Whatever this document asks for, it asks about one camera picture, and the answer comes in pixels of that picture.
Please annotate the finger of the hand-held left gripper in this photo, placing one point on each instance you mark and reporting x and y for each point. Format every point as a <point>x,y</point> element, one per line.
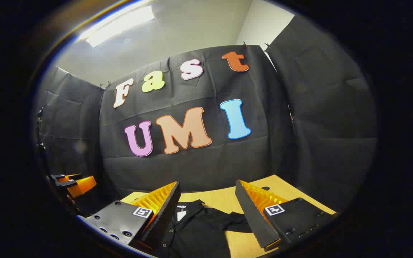
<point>58,177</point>
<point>82,186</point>

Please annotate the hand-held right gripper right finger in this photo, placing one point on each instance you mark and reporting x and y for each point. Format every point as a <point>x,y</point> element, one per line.
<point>255,218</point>

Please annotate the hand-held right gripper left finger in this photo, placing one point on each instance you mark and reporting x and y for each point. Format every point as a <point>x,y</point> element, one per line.
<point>163,215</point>

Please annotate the black button-up jacket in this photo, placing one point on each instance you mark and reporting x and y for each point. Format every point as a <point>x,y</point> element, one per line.
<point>199,229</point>

